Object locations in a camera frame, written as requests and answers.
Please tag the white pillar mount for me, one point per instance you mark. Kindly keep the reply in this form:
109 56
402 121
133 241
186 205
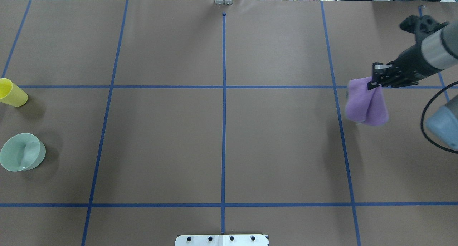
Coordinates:
256 239

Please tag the purple cloth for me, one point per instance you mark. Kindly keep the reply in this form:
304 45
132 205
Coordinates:
365 106

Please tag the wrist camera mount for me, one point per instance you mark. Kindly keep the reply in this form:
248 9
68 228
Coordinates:
421 25

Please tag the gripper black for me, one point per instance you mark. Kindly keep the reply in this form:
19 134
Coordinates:
410 61

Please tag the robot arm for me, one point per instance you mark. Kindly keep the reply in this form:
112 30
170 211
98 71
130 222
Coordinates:
435 50

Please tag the yellow plastic cup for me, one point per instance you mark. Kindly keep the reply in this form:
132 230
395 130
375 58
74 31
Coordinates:
11 94

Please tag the green ceramic bowl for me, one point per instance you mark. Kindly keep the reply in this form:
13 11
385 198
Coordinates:
22 152

